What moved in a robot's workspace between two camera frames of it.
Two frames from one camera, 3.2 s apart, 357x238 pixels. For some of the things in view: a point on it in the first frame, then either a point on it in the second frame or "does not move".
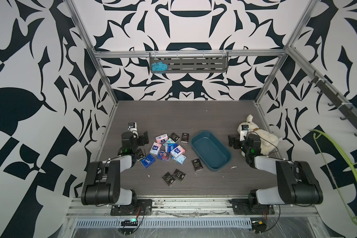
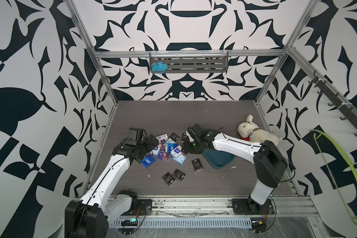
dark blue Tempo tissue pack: (148, 161) does not move
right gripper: (236, 141) to (187, 149)
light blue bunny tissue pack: (180, 158) does not move
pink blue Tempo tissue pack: (155, 148) does not move
